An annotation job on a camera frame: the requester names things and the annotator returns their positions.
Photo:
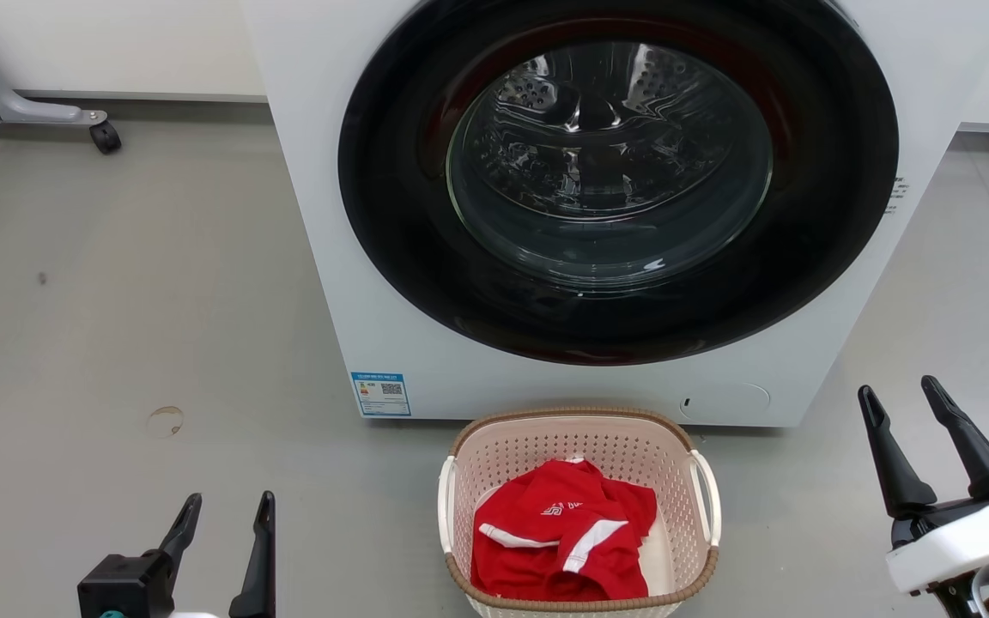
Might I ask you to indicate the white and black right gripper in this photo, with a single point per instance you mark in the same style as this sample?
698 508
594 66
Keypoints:
967 541

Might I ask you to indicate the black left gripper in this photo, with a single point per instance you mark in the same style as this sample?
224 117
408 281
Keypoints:
121 588

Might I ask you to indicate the white perforated laundry basket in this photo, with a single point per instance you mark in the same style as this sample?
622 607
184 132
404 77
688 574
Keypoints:
546 442

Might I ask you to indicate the round white filter cover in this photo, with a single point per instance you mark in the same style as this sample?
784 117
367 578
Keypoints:
731 402

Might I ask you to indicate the blue energy label sticker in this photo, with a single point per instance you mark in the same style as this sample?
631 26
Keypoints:
380 395

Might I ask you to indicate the red and white garment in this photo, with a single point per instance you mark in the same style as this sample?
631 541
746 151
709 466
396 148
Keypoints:
555 549

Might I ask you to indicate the white front-load washing machine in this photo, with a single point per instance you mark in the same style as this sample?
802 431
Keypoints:
306 215

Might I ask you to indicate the round black washing machine door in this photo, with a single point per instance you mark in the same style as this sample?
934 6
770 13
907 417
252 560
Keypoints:
391 215

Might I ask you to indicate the black caster wheel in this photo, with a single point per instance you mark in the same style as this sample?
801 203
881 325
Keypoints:
106 137

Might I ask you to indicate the grey metal stand leg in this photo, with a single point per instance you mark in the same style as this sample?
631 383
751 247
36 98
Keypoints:
14 107

